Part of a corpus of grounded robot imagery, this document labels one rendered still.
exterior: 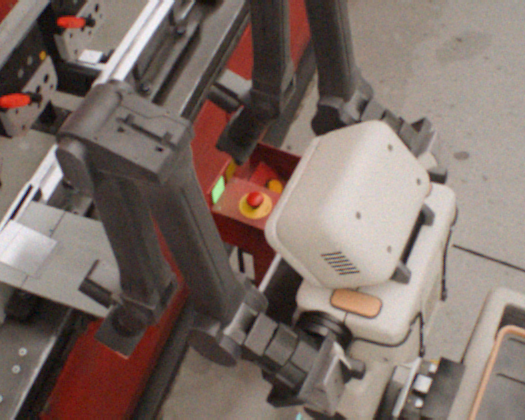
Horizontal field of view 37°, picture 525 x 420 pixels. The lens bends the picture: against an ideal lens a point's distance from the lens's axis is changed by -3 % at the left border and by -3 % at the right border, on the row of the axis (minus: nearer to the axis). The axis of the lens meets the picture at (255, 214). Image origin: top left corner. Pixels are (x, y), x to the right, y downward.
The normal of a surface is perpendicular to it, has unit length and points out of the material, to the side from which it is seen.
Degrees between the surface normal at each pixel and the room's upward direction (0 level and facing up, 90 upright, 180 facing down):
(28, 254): 0
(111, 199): 90
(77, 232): 0
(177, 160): 81
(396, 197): 48
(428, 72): 0
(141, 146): 13
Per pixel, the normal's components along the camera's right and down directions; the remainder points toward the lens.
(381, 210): 0.63, -0.14
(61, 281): -0.05, -0.56
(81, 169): -0.43, 0.76
